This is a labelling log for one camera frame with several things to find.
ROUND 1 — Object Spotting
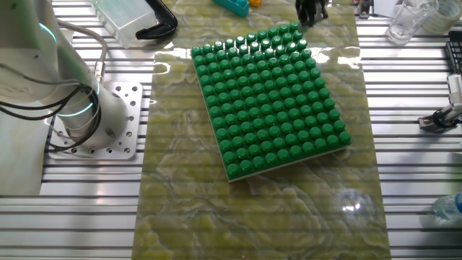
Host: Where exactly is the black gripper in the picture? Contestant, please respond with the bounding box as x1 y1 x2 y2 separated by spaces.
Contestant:
296 0 329 28

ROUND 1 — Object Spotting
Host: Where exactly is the clear plastic cup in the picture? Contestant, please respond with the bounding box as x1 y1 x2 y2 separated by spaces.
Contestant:
385 0 440 46

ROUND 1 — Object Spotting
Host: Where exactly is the green studded baseplate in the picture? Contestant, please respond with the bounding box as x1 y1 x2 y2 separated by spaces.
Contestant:
190 20 353 183

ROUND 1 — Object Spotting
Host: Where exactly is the clear tape roll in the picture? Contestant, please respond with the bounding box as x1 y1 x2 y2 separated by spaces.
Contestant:
422 0 462 35

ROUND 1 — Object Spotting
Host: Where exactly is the black keyboard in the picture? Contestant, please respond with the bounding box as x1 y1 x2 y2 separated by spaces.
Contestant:
444 30 462 75

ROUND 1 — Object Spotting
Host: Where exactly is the black C-clamp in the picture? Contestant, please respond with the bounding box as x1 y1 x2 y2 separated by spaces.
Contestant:
135 0 178 40

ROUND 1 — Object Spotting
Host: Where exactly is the translucent plastic box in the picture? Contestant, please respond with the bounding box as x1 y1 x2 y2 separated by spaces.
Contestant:
90 0 160 50

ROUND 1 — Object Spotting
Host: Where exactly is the green marble pattern mat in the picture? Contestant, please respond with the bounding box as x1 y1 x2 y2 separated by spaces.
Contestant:
131 0 393 260

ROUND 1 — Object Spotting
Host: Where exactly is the plastic water bottle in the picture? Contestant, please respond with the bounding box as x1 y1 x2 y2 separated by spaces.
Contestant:
432 191 462 225

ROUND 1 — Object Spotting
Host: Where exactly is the camera mount clamp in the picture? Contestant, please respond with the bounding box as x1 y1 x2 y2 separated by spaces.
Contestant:
418 103 462 133
355 0 375 19

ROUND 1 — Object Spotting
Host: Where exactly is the gray depth camera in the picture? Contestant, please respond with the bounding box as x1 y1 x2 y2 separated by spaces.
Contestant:
446 74 462 108

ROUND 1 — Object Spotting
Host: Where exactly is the gray cable with connector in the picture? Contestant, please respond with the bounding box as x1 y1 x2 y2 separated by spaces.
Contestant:
57 19 109 86

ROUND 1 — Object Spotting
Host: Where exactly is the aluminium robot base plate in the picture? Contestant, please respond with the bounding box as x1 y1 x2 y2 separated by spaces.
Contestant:
46 81 144 160

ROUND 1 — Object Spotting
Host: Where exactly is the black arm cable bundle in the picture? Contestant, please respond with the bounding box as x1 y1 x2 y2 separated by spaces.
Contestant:
0 84 103 155

